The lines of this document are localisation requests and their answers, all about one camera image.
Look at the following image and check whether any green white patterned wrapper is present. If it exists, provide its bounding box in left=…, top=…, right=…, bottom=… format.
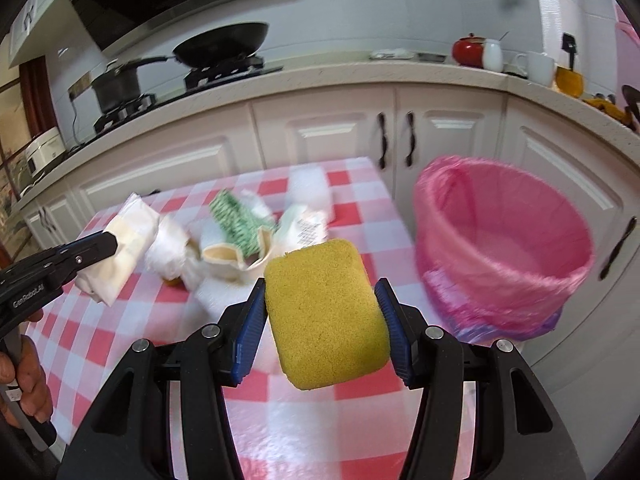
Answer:
left=209, top=189, right=276, bottom=261

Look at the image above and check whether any black gas stove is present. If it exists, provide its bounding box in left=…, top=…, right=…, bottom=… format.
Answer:
left=92, top=55, right=286, bottom=136

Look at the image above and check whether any yellow sponge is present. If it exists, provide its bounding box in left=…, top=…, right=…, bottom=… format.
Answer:
left=263, top=239, right=391, bottom=391

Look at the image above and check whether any metal tray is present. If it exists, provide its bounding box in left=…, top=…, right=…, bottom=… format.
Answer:
left=370, top=50, right=448, bottom=64

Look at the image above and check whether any white wall cabinet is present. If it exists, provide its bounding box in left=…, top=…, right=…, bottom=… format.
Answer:
left=7, top=0, right=98, bottom=68

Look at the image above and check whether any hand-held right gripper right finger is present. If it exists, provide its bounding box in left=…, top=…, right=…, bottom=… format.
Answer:
left=374, top=277, right=586, bottom=480

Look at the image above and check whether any wall outlet with cable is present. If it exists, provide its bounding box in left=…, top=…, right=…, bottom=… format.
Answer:
left=68, top=72, right=93, bottom=143

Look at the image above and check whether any white mug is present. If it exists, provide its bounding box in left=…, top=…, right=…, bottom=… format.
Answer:
left=510, top=51, right=557, bottom=87

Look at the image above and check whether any yellow cloth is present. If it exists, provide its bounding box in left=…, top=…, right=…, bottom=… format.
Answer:
left=585, top=95, right=631, bottom=122

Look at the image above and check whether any white jar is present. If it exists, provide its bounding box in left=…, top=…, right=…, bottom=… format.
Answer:
left=481, top=39, right=505, bottom=73

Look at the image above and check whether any white rice cooker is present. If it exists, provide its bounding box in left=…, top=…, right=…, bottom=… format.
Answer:
left=25, top=127, right=68, bottom=178

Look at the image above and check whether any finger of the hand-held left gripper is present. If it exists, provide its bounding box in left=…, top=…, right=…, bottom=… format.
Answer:
left=30, top=230, right=119, bottom=287

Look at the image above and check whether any white kitchen base cabinet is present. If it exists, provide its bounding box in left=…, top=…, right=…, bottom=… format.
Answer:
left=20, top=82, right=640, bottom=366

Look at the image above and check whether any yellow jug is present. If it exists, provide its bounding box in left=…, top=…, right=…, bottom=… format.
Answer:
left=555, top=66, right=585, bottom=98

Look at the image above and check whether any white plastic packet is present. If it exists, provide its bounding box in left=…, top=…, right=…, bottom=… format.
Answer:
left=75, top=192, right=161, bottom=307

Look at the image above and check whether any person's left hand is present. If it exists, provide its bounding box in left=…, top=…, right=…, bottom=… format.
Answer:
left=0, top=336, right=54, bottom=429

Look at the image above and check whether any clear plastic bag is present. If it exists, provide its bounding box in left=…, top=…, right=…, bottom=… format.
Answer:
left=145, top=212, right=201, bottom=286

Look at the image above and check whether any white printed wrapper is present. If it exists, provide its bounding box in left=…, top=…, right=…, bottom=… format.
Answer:
left=275, top=204, right=328, bottom=256

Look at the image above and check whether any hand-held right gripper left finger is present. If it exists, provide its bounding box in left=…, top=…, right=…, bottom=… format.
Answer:
left=55, top=277, right=268, bottom=480

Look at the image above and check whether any pink waste bin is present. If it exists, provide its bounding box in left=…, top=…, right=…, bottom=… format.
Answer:
left=412, top=156, right=596, bottom=346

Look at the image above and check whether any red white checked tablecloth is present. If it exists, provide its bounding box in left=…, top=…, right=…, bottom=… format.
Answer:
left=22, top=156, right=476, bottom=480

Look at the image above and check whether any red lidded pot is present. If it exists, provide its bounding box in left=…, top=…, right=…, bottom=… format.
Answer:
left=452, top=33, right=487, bottom=67

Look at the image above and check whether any black wok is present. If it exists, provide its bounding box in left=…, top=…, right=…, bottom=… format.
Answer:
left=107, top=21, right=271, bottom=70

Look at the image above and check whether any black cooking pot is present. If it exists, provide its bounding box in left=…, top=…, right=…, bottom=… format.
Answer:
left=91, top=66, right=142, bottom=113

